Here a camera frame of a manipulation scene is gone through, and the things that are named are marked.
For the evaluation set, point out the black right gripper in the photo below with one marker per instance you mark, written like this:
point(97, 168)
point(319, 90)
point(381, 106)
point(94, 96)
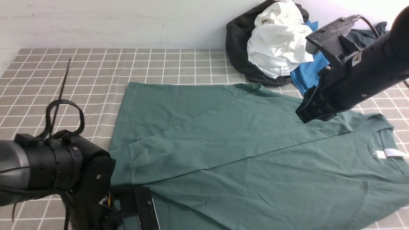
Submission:
point(338, 90)

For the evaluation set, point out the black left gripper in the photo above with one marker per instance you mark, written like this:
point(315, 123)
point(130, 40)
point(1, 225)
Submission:
point(96, 205)

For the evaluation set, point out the green long-sleeved shirt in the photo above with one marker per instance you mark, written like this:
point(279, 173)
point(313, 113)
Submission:
point(238, 158)

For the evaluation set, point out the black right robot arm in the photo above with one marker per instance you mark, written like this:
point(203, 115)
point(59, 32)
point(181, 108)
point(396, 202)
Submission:
point(386, 59)

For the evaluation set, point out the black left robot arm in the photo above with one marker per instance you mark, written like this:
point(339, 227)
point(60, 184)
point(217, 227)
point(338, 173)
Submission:
point(80, 172)

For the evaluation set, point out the blue shirt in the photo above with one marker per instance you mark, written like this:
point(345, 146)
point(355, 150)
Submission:
point(305, 75)

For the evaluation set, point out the dark grey crumpled shirt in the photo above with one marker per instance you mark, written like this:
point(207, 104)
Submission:
point(364, 38)

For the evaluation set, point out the white crumpled shirt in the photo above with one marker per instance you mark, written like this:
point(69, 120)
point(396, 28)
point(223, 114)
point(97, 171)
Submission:
point(277, 45)

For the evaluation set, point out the grey checkered tablecloth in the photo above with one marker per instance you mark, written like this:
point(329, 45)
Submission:
point(31, 78)

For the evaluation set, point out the black garment under pile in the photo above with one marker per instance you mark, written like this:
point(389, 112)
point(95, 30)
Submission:
point(238, 33)

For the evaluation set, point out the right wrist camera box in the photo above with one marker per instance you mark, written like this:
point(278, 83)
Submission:
point(331, 41)

